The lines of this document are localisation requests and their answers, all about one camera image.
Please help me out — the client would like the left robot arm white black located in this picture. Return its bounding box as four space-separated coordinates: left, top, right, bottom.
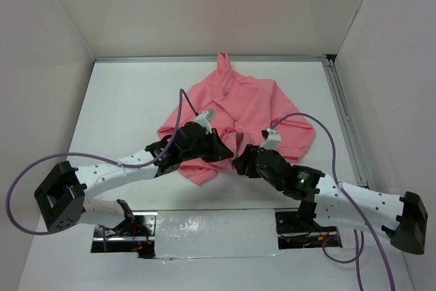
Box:
34 122 234 236

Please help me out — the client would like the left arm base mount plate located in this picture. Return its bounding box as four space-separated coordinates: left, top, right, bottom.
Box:
91 212 157 259

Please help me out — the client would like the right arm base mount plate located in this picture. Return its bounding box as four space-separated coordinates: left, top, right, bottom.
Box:
275 210 341 250

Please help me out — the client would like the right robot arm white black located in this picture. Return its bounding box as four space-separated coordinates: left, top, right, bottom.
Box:
233 144 429 255

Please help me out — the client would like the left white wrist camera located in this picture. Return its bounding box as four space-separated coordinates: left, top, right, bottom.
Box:
194 109 216 134

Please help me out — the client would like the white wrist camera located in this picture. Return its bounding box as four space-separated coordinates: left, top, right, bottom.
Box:
260 128 281 150
194 109 216 134

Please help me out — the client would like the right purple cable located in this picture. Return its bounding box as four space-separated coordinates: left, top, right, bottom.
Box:
270 112 396 291

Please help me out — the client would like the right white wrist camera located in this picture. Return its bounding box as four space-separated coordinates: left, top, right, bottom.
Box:
260 128 281 150

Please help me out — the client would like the pink zip jacket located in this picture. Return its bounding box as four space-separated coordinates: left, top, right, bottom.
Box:
156 51 315 187

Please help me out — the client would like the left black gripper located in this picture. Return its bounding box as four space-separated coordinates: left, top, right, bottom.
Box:
180 128 233 163

